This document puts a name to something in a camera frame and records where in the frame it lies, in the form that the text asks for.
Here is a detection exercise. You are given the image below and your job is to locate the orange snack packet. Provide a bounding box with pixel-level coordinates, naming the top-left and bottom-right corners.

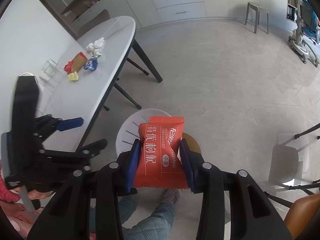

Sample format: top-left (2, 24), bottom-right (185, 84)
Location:
top-left (133, 116), bottom-right (188, 189)

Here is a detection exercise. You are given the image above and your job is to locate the white trash bin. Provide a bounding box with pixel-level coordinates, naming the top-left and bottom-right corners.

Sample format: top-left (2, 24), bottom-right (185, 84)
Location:
top-left (116, 108), bottom-right (185, 169)

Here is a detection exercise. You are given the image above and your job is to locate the person's left hand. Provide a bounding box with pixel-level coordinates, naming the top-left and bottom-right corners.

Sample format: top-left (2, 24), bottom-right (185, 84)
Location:
top-left (28, 190), bottom-right (54, 200)

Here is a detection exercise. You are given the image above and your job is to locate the person's right foot slipper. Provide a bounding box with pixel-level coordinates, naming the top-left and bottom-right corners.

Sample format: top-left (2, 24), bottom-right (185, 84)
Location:
top-left (161, 189), bottom-right (181, 208)

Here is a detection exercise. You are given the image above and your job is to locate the yellow crumpled paper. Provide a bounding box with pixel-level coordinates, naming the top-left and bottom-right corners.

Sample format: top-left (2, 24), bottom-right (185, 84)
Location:
top-left (67, 72), bottom-right (79, 82)

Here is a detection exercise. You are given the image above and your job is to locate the clear glass container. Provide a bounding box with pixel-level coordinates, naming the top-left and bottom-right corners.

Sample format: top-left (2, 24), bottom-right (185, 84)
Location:
top-left (41, 59), bottom-right (57, 77)

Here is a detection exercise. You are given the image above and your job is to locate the red paper with cardboard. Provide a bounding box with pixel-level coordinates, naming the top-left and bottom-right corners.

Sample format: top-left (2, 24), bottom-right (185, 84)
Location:
top-left (63, 52), bottom-right (88, 74)

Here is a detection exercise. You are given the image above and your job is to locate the blue crumpled wrapper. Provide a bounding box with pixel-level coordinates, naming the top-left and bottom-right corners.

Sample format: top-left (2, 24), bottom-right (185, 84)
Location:
top-left (83, 58), bottom-right (98, 72)

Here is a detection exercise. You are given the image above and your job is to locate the green white crumpled wrapper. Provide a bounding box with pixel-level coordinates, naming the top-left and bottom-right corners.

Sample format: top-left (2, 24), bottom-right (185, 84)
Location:
top-left (91, 49), bottom-right (103, 59)

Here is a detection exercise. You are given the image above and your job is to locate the white crumpled tissue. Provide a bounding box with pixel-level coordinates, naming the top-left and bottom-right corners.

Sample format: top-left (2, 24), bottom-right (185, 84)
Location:
top-left (87, 37), bottom-right (105, 51)

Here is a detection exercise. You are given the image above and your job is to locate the grey dining chair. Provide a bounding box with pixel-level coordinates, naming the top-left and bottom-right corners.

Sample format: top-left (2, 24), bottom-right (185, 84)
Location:
top-left (77, 9), bottom-right (110, 39)

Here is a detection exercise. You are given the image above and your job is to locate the brown leather chair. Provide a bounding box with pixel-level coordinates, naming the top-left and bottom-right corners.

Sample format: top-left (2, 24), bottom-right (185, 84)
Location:
top-left (284, 193), bottom-right (319, 239)

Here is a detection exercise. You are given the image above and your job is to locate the grey stool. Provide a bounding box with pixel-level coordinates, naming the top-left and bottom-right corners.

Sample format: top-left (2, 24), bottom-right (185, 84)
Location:
top-left (245, 2), bottom-right (269, 34)

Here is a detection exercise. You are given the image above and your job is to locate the teal baby chair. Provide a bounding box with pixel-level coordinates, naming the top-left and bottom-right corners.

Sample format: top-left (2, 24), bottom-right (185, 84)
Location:
top-left (289, 0), bottom-right (319, 68)

